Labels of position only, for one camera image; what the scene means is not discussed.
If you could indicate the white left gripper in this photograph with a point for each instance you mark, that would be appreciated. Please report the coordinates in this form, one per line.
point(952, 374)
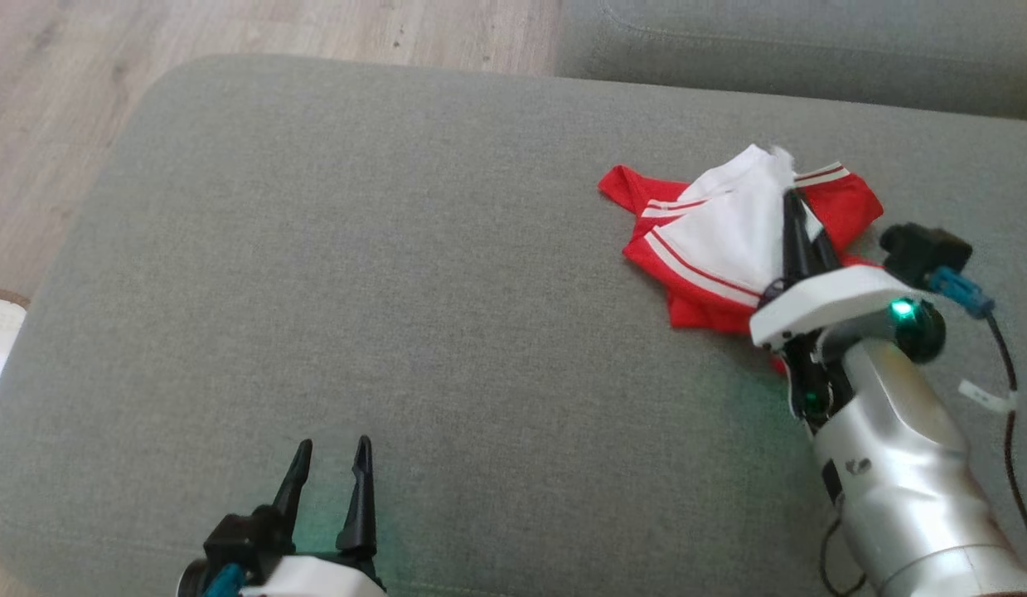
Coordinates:
point(322, 579)

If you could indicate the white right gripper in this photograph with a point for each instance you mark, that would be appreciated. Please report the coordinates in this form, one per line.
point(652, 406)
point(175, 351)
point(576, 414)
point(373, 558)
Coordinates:
point(836, 294)

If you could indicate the red garment with white panels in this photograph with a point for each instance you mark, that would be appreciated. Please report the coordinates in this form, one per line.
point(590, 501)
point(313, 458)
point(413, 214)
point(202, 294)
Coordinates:
point(712, 240)

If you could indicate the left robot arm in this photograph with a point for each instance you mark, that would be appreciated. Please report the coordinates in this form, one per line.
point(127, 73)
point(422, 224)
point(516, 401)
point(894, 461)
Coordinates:
point(190, 580)

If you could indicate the grey sofa cushion with seam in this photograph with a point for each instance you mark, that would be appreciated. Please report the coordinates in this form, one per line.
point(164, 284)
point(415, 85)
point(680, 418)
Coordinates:
point(811, 50)

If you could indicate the grey fabric sofa seat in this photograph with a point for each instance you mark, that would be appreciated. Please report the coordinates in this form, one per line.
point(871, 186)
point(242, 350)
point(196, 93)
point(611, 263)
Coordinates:
point(438, 290)

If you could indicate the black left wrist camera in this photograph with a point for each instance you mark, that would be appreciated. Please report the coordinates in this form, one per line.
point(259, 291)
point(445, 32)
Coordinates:
point(244, 539)

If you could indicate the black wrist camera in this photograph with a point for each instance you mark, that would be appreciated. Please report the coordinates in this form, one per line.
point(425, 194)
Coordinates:
point(923, 249)
point(244, 539)

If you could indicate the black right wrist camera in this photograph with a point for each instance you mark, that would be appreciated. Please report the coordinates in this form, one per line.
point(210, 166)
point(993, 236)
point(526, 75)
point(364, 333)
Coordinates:
point(923, 249)

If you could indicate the blue left camera connector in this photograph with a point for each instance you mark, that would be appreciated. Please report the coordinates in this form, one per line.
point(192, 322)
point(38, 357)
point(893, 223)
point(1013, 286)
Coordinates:
point(223, 583)

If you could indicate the blue camera connector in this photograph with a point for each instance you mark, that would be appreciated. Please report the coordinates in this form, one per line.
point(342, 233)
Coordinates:
point(961, 290)
point(223, 583)

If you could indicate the blue right camera connector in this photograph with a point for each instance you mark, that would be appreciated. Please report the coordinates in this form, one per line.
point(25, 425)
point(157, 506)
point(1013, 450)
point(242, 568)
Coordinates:
point(961, 290)

